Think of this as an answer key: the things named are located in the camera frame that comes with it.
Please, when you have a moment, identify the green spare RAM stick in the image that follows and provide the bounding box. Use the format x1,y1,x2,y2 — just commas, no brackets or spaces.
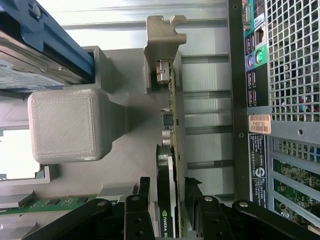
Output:
0,195,99,216

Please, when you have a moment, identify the orange barcode sticker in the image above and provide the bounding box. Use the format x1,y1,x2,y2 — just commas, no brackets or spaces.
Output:
248,113,273,134

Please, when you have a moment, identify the grey printed parts rack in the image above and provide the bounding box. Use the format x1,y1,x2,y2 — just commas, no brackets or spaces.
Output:
0,45,196,240

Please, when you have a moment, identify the black open PC case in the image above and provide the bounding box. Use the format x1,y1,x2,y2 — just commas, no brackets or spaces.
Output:
226,0,320,233

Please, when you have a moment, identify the silver spare CPU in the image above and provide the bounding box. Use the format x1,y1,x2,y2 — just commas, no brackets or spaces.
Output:
0,128,43,180

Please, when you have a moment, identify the hard disk with blue caddy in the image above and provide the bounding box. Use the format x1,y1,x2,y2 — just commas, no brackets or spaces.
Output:
0,0,98,92

